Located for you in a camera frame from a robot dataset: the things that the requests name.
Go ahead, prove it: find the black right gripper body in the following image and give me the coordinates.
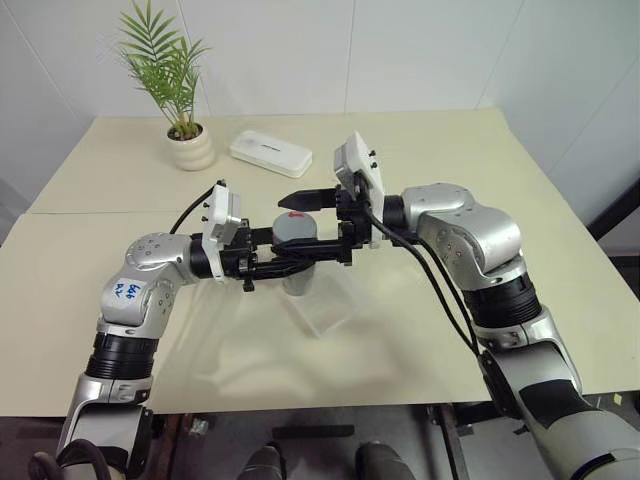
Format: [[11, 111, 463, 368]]
[[334, 172, 375, 267]]

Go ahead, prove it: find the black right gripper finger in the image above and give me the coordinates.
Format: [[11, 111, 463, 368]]
[[272, 237, 352, 264], [277, 187, 341, 212]]

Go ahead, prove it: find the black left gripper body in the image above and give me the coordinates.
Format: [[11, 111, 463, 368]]
[[222, 218, 260, 294]]

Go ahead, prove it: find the grey jar lid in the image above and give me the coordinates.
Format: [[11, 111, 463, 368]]
[[271, 211, 321, 252]]

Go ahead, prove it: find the clear plastic box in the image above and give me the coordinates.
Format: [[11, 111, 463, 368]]
[[286, 276, 360, 340]]

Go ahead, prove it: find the white flat rectangular case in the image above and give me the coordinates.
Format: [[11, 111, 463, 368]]
[[228, 130, 315, 179]]

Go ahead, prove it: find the white ribbed plant pot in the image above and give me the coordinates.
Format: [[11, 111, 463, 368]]
[[165, 121, 218, 173]]

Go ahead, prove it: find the white label blue handwriting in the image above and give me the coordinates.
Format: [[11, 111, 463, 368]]
[[109, 274, 147, 307]]

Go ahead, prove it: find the dark rounded shape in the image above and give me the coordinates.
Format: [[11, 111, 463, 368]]
[[355, 439, 417, 480], [246, 441, 287, 480]]

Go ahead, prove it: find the green palm plant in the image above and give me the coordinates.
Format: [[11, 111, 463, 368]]
[[118, 0, 212, 140]]

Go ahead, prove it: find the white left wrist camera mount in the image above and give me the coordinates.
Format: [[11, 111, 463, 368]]
[[201, 183, 243, 282]]

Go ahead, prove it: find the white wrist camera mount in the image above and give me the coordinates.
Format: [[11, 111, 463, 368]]
[[201, 183, 243, 282], [333, 130, 387, 251]]

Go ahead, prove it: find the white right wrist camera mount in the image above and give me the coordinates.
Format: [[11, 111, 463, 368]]
[[333, 130, 387, 251]]

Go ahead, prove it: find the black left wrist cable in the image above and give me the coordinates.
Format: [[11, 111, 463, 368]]
[[169, 179, 227, 235]]

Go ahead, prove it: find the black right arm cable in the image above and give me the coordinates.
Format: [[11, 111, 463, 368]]
[[366, 207, 484, 357]]

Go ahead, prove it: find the black table frame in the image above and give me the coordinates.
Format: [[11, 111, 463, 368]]
[[272, 398, 506, 480]]

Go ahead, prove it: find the black furniture frame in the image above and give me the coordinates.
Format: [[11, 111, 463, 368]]
[[585, 163, 640, 257]]

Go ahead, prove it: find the thick black cable loop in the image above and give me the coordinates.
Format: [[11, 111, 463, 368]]
[[27, 438, 112, 480]]

